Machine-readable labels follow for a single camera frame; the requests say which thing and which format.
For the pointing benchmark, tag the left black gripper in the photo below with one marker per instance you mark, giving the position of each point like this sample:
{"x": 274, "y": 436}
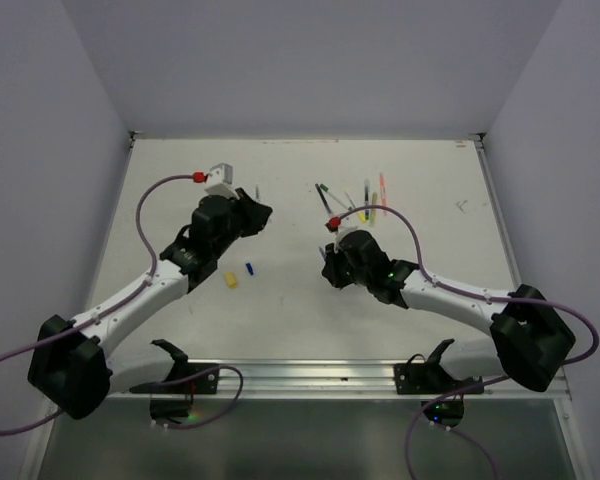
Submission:
{"x": 255, "y": 213}

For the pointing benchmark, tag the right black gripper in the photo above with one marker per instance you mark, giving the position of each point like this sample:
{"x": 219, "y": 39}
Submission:
{"x": 330, "y": 268}

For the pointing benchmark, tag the yellow pen cap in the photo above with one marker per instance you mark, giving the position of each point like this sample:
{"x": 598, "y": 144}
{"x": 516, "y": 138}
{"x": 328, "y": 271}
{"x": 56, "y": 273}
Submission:
{"x": 231, "y": 280}

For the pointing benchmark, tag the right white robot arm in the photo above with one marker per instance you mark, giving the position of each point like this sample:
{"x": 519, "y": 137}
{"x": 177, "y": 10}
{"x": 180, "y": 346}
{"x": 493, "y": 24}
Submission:
{"x": 523, "y": 338}

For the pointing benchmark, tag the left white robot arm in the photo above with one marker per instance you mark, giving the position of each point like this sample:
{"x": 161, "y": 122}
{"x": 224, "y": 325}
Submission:
{"x": 74, "y": 364}

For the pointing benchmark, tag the purple pen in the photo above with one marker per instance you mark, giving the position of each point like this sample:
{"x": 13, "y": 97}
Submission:
{"x": 323, "y": 200}

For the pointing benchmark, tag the green capped white marker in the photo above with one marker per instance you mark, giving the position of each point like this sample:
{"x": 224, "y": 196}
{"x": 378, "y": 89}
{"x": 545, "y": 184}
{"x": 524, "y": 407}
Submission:
{"x": 328, "y": 192}

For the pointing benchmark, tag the olive yellow highlighter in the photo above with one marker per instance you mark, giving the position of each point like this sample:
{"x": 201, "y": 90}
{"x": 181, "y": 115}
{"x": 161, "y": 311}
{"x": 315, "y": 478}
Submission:
{"x": 372, "y": 211}

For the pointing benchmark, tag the dark green clear highlighter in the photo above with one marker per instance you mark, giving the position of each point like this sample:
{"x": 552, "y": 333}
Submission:
{"x": 367, "y": 198}

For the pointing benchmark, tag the orange highlighter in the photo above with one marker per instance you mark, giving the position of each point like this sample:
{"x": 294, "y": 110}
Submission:
{"x": 382, "y": 188}

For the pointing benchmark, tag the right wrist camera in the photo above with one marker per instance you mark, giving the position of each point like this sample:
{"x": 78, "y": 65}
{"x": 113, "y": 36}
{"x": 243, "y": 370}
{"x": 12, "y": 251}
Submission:
{"x": 342, "y": 233}

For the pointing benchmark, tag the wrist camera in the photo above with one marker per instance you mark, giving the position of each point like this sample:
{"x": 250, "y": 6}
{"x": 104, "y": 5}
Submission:
{"x": 342, "y": 233}
{"x": 219, "y": 181}

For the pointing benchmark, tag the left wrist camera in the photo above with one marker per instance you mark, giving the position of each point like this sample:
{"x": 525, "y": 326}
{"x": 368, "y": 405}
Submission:
{"x": 219, "y": 181}

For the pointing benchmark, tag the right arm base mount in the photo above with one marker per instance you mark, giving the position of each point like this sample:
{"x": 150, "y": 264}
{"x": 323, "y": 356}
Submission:
{"x": 421, "y": 375}

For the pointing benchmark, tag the aluminium rail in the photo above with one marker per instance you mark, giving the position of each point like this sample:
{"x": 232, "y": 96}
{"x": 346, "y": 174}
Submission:
{"x": 266, "y": 379}

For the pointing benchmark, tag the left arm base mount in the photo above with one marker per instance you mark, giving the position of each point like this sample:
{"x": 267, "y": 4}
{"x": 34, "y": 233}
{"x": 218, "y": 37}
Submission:
{"x": 177, "y": 411}

